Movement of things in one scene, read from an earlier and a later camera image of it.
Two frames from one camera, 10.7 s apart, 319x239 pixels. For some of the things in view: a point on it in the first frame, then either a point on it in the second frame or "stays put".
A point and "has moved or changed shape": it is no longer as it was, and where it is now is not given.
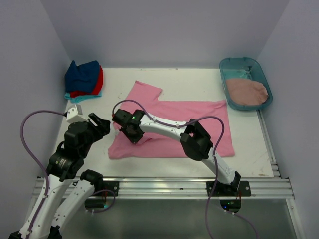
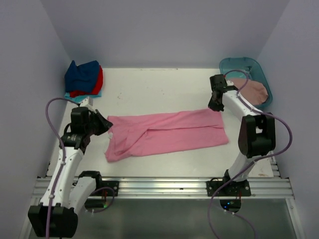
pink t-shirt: [213, 114] has moved or changed shape
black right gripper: [134, 139] -> [214, 107]
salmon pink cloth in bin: [246, 92] stays put
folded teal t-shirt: [76, 99] stays put
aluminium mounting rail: [261, 187] stays put
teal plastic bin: [244, 68] stays put
